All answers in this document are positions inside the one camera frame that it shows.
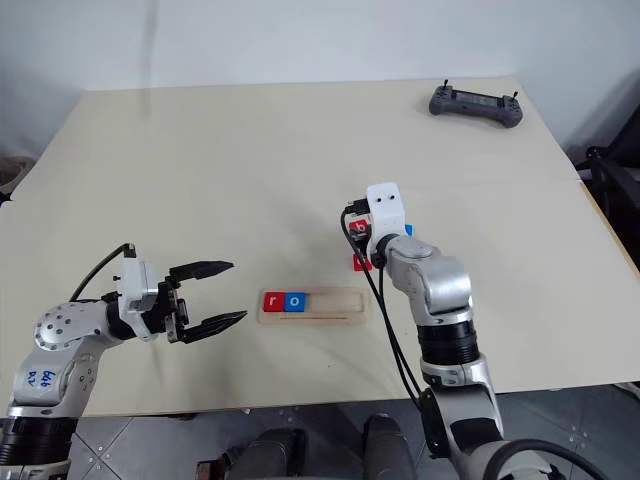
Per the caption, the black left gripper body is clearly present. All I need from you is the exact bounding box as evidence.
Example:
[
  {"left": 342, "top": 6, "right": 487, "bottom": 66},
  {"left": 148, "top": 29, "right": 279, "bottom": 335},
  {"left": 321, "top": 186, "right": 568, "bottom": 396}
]
[{"left": 157, "top": 277, "right": 192, "bottom": 346}]

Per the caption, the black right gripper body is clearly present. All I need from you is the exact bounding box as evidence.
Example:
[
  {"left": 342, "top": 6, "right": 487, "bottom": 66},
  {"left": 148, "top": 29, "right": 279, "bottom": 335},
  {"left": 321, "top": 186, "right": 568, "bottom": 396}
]
[{"left": 342, "top": 198, "right": 375, "bottom": 252}]

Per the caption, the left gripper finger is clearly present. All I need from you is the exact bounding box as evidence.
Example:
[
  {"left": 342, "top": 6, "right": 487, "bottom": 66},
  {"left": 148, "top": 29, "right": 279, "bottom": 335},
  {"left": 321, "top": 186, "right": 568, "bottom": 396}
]
[
  {"left": 180, "top": 310, "right": 249, "bottom": 346},
  {"left": 168, "top": 259, "right": 236, "bottom": 283}
]

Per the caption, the wooden letter tray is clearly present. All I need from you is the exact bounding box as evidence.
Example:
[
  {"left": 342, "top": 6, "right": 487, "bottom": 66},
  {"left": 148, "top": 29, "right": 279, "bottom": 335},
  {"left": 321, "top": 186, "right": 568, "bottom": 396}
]
[{"left": 257, "top": 287, "right": 373, "bottom": 328}]

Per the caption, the dark rounded shape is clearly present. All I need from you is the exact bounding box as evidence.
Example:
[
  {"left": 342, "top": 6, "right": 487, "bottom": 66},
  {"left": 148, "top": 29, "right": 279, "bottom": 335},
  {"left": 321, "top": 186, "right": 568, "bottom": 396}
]
[
  {"left": 362, "top": 412, "right": 417, "bottom": 480},
  {"left": 243, "top": 427, "right": 307, "bottom": 480}
]

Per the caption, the grey remote controller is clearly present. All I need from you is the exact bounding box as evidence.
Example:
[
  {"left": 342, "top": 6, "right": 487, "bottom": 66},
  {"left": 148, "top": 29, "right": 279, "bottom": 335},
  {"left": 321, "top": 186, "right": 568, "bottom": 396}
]
[{"left": 428, "top": 78, "right": 525, "bottom": 129}]

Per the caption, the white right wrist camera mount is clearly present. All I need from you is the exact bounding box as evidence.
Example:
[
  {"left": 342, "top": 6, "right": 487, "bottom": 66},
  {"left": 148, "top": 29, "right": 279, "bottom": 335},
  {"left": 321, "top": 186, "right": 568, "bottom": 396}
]
[{"left": 366, "top": 182, "right": 407, "bottom": 246}]

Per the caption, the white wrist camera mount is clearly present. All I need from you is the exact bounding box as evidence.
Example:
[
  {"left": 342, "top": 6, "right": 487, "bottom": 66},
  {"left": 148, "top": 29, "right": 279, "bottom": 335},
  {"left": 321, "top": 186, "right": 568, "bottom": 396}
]
[
  {"left": 115, "top": 257, "right": 161, "bottom": 344},
  {"left": 366, "top": 182, "right": 407, "bottom": 246}
]

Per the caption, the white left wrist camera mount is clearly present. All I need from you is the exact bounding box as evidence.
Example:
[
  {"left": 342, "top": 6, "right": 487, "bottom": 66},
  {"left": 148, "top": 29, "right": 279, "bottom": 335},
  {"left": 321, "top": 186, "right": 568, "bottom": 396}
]
[{"left": 115, "top": 257, "right": 161, "bottom": 344}]

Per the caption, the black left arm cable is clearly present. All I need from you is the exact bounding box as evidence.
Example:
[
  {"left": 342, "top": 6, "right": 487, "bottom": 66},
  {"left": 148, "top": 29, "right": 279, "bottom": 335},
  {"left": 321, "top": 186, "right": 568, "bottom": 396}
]
[{"left": 68, "top": 242, "right": 137, "bottom": 304}]

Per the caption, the rusty metal bracket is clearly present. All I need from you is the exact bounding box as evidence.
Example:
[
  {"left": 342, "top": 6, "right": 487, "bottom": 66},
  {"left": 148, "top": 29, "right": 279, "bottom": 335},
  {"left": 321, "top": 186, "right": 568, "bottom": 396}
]
[{"left": 196, "top": 452, "right": 246, "bottom": 480}]

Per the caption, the black metal frame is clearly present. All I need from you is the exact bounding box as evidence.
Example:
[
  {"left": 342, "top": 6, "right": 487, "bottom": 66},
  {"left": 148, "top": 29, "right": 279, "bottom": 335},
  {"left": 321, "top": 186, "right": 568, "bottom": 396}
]
[{"left": 574, "top": 117, "right": 640, "bottom": 274}]

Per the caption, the thick black cable loop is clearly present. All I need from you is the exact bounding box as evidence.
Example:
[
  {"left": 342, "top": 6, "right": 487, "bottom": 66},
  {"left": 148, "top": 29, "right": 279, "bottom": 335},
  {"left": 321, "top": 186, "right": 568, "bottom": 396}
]
[{"left": 478, "top": 437, "right": 607, "bottom": 480}]

